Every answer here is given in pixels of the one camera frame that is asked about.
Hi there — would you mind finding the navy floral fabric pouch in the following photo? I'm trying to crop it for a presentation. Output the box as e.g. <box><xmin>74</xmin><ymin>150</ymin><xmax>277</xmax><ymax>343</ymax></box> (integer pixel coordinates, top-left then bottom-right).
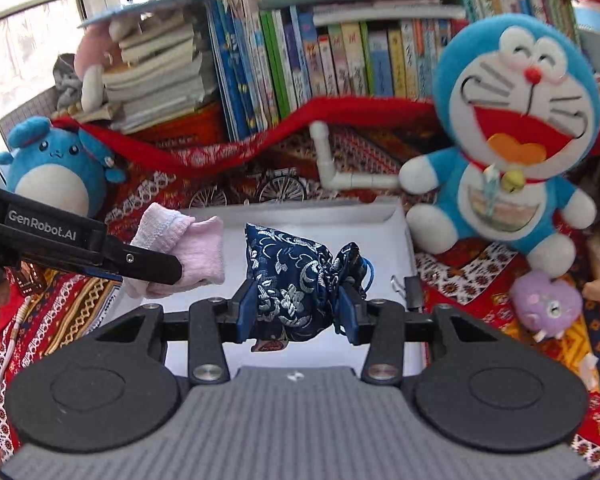
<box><xmin>245</xmin><ymin>223</ymin><xmax>375</xmax><ymax>352</ymax></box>

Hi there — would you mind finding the black binder clip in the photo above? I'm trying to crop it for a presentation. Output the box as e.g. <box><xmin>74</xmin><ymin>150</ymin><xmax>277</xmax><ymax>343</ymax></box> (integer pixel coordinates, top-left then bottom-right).
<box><xmin>390</xmin><ymin>275</ymin><xmax>425</xmax><ymax>313</ymax></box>

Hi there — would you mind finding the blue round plush toy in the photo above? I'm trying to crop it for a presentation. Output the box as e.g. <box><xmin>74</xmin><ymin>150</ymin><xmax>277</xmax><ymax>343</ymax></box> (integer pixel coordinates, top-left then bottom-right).
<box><xmin>0</xmin><ymin>116</ymin><xmax>125</xmax><ymax>218</ymax></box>

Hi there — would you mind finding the white shallow cardboard box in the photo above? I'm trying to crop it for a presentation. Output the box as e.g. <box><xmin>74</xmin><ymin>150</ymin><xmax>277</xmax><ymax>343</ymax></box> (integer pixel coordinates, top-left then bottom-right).
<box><xmin>155</xmin><ymin>198</ymin><xmax>416</xmax><ymax>378</ymax></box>

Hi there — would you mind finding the miniature metal bicycle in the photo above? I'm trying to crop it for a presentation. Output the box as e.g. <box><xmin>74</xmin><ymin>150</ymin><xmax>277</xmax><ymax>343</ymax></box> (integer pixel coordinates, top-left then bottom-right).
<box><xmin>188</xmin><ymin>168</ymin><xmax>310</xmax><ymax>208</ymax></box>

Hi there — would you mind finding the white pvc pipe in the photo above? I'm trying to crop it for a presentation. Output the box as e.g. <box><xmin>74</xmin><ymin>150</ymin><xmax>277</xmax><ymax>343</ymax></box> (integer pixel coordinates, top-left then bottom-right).
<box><xmin>309</xmin><ymin>122</ymin><xmax>400</xmax><ymax>192</ymax></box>

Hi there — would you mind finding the patterned red tablecloth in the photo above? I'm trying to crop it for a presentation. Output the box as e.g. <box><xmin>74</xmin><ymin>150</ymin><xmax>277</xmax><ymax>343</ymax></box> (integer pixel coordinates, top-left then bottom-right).
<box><xmin>0</xmin><ymin>96</ymin><xmax>600</xmax><ymax>466</ymax></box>

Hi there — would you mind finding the pink plush toy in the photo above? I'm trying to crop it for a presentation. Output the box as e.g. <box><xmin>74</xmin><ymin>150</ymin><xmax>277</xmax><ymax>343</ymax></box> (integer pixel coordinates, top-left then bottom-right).
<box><xmin>74</xmin><ymin>18</ymin><xmax>134</xmax><ymax>113</ymax></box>

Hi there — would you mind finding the purple small plush toy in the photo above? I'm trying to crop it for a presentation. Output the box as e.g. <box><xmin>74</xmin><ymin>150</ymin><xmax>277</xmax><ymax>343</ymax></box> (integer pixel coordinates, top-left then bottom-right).
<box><xmin>508</xmin><ymin>271</ymin><xmax>583</xmax><ymax>342</ymax></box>

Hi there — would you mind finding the stack of lying books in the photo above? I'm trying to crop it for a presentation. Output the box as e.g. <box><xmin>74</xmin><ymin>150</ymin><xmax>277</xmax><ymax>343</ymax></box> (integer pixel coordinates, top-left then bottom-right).
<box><xmin>76</xmin><ymin>0</ymin><xmax>218</xmax><ymax>133</ymax></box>

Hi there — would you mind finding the row of upright books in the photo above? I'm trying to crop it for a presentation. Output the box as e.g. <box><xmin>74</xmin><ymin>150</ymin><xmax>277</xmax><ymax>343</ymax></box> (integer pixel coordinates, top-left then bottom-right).
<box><xmin>206</xmin><ymin>0</ymin><xmax>579</xmax><ymax>140</ymax></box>

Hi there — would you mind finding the Doraemon plush toy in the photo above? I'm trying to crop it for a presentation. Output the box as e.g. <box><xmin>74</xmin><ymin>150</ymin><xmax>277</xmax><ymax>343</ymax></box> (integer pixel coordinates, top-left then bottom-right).
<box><xmin>399</xmin><ymin>13</ymin><xmax>600</xmax><ymax>278</ymax></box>

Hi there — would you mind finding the white braided cord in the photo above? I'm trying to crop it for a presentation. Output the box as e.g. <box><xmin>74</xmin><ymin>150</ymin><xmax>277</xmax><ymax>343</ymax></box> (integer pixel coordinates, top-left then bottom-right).
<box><xmin>0</xmin><ymin>294</ymin><xmax>34</xmax><ymax>449</ymax></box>

